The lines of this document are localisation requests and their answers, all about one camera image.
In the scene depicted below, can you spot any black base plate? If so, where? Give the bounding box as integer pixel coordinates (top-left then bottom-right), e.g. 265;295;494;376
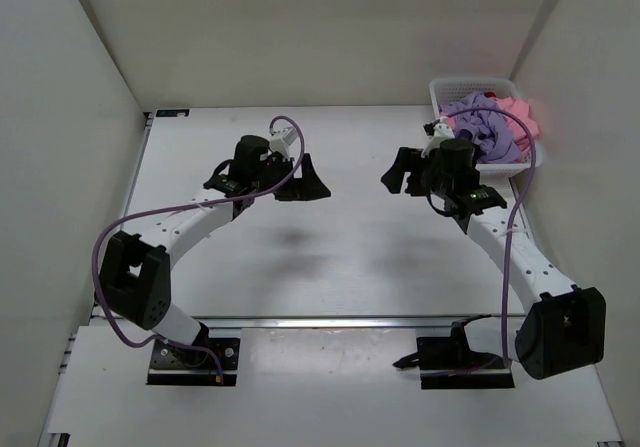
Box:
147;335;241;387
416;337;515;390

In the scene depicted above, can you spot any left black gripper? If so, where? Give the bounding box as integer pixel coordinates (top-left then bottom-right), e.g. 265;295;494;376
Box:
252;154;330;202

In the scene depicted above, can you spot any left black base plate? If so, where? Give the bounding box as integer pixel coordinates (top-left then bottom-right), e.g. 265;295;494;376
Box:
147;335;241;387

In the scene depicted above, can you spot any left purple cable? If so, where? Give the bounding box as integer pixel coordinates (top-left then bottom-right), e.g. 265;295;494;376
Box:
91;115;306;386

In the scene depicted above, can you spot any white plastic basket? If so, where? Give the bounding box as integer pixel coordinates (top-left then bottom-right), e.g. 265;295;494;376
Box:
429;77;542;177

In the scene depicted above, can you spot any pink t shirt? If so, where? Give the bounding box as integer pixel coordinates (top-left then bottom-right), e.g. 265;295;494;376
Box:
494;97;540;162

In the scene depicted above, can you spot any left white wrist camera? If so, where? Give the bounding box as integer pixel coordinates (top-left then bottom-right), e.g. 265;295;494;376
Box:
269;127;298;159

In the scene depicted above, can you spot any purple t shirt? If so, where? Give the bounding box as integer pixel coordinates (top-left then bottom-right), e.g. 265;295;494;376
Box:
440;92;522;164

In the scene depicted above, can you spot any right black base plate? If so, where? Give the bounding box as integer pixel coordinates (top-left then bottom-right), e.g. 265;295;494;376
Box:
416;337;515;390

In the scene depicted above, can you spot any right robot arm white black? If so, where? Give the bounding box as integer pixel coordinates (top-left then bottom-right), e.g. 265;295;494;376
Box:
381;139;606;380

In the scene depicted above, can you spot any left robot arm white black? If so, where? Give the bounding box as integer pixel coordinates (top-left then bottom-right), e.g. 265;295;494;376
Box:
99;129;331;367

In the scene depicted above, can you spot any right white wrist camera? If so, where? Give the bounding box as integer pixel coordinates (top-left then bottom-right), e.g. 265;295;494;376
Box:
422;121;455;158

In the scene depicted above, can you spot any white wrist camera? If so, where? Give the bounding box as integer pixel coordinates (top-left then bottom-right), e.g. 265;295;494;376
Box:
269;127;298;159
422;121;455;158

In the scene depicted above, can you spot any aluminium rail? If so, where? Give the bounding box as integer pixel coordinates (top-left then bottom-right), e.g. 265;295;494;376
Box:
169;314;499;330

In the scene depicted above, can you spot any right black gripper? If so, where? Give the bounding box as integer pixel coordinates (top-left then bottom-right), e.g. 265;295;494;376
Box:
384;148;454;200

